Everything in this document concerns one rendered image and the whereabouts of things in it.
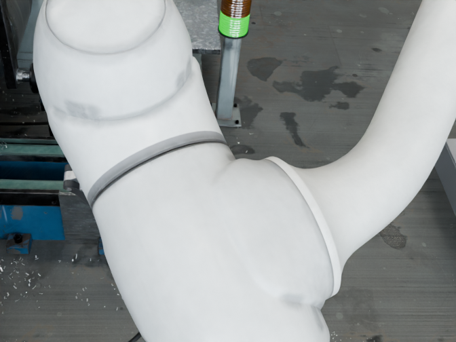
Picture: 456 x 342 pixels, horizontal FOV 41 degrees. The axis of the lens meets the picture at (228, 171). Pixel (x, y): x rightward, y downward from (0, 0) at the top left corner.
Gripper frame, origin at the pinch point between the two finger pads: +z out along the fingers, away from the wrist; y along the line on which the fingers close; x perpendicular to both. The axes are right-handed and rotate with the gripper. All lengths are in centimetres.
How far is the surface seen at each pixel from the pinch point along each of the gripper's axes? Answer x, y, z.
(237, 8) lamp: -50, -17, 27
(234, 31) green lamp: -48, -17, 31
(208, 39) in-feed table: -58, -14, 50
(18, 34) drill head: -44, 24, 31
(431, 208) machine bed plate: -16, -60, 44
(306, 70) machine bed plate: -59, -40, 63
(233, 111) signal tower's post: -42, -20, 55
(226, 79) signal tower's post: -44, -17, 44
